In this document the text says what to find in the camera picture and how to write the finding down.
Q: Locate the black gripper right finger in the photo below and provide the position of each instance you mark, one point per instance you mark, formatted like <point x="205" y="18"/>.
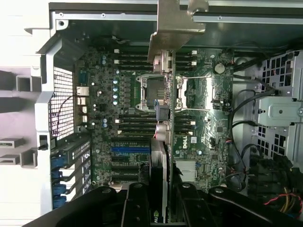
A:
<point x="196" y="212"/>

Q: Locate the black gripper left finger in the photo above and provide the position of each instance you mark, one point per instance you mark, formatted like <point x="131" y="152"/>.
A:
<point x="137" y="208"/>

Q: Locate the silver chipset heatsink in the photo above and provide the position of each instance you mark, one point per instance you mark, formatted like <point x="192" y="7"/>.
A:
<point x="187" y="170"/>

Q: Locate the blue expansion slot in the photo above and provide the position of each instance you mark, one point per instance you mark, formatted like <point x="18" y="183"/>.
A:
<point x="130" y="149"/>

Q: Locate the green motherboard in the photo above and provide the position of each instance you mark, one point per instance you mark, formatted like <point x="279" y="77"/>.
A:
<point x="208" y="142"/>

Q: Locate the blue expansion slot clip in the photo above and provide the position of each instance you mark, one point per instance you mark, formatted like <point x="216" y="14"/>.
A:
<point x="56" y="175"/>
<point x="57" y="203"/>
<point x="58" y="160"/>
<point x="60" y="190"/>

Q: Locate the grey parts rack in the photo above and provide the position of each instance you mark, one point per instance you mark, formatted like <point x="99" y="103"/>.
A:
<point x="30" y="160"/>

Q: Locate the silver CPU socket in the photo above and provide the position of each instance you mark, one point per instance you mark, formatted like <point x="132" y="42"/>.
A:
<point x="183" y="94"/>

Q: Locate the silver metal drive cage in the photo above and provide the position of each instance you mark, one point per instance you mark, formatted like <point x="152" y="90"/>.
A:
<point x="279" y="111"/>

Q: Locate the silver coin battery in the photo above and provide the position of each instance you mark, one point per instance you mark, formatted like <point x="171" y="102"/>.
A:
<point x="220" y="68"/>

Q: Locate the open black PC case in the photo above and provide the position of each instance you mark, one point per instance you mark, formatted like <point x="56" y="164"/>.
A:
<point x="118" y="15"/>

